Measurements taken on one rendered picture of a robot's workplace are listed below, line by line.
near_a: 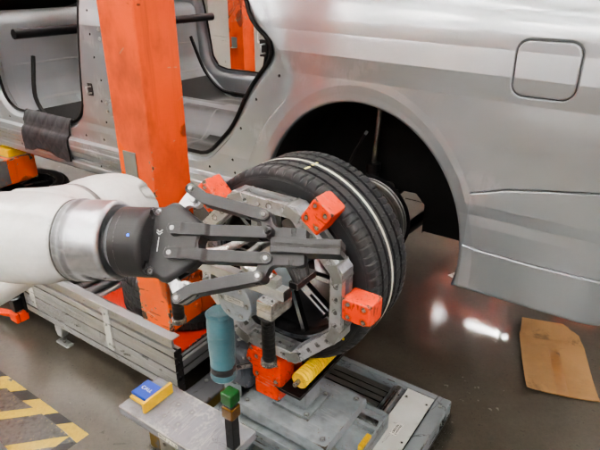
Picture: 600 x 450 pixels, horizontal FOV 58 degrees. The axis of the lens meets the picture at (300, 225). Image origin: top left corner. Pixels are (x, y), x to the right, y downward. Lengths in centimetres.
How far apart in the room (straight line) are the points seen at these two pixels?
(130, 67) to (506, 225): 122
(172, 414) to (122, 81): 103
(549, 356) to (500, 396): 42
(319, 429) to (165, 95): 125
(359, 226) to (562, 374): 161
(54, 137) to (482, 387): 250
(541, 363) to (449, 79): 164
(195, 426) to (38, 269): 122
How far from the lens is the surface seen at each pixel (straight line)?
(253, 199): 157
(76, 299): 269
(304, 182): 155
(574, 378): 289
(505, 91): 166
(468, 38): 167
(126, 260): 57
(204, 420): 180
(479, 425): 251
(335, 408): 214
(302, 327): 182
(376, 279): 156
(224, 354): 179
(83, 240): 59
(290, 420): 209
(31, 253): 62
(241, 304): 156
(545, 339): 308
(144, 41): 170
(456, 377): 271
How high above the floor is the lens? 170
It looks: 25 degrees down
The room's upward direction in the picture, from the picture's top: straight up
